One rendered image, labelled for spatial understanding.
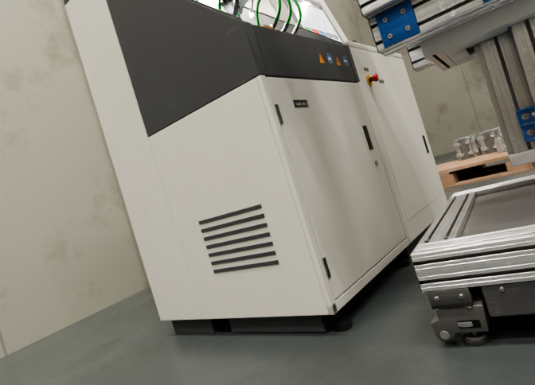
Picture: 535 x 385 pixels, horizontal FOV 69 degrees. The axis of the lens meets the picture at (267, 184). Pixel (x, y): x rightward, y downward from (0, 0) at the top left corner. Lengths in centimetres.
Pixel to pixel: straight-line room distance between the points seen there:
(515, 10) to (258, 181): 78
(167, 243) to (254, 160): 57
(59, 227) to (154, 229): 147
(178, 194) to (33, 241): 163
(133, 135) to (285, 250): 78
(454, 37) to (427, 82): 987
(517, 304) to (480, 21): 67
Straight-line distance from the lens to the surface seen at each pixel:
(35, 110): 323
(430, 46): 117
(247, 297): 137
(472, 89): 1090
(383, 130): 182
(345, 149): 145
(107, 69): 175
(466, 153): 446
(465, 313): 101
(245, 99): 120
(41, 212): 300
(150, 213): 164
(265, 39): 127
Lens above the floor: 47
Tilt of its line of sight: 1 degrees up
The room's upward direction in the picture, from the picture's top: 17 degrees counter-clockwise
